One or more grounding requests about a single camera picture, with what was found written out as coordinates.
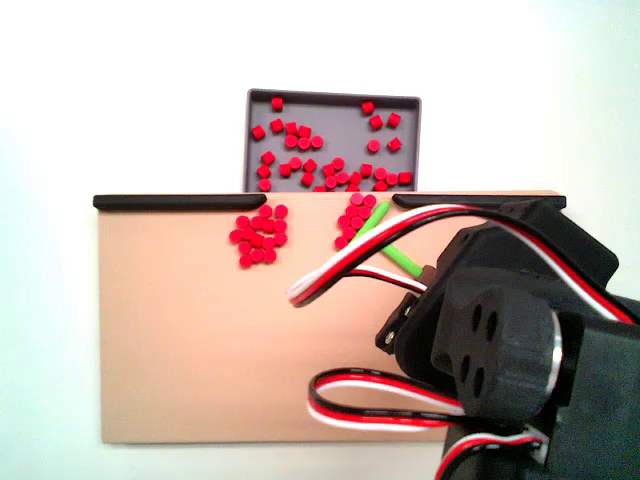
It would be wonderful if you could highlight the green T-shaped pusher tool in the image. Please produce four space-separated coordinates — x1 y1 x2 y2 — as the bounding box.
348 200 437 282

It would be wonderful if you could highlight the grey rectangular container tray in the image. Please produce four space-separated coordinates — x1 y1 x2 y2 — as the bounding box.
243 88 424 194

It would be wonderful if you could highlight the tan flat board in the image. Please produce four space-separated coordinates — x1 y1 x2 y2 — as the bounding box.
94 189 564 445

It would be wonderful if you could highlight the red white black servo cable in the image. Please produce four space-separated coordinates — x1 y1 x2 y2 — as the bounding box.
307 368 469 434
434 430 549 480
287 202 640 326

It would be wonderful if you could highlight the black edge rail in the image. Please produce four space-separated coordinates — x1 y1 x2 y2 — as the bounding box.
391 193 568 210
92 193 268 212

